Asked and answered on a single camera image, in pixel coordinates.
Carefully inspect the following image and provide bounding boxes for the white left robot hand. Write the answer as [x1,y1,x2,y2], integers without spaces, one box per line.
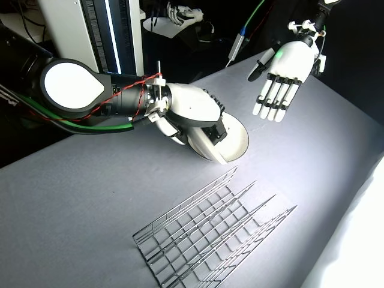
[247,40,320,123]

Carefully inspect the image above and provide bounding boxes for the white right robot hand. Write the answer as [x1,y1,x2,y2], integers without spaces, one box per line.
[154,82,228,148]

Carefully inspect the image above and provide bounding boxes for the white plate with dark rim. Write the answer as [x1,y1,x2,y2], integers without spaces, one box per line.
[220,112,250,163]
[187,125,227,166]

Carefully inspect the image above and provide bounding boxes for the black device with blue light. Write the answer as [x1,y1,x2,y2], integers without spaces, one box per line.
[194,20,223,43]

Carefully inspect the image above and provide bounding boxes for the white paper sheet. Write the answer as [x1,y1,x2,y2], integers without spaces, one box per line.
[142,16,199,39]

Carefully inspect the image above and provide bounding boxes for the spare white robot hand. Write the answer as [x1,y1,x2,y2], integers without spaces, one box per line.
[166,1,205,26]

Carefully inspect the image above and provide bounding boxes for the white black robot torso column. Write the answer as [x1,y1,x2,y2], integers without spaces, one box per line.
[37,0,145,76]

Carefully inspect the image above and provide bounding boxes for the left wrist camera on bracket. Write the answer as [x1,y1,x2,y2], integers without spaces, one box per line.
[311,55,327,77]

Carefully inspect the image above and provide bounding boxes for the thin red cable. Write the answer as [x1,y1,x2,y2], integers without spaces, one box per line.
[250,0,275,38]

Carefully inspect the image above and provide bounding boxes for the grey cable connector box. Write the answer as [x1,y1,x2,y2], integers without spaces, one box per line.
[226,26,248,68]

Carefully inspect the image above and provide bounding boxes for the thin green cable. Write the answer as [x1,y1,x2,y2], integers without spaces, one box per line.
[244,0,266,40]

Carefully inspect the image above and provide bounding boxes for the red black twisted wire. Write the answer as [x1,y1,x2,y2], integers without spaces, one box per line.
[44,71,164,124]

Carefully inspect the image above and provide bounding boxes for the silver wire dish rack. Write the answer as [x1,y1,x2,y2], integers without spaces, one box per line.
[132,166,298,288]

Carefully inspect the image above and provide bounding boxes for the thick green cable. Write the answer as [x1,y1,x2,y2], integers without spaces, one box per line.
[17,92,134,136]

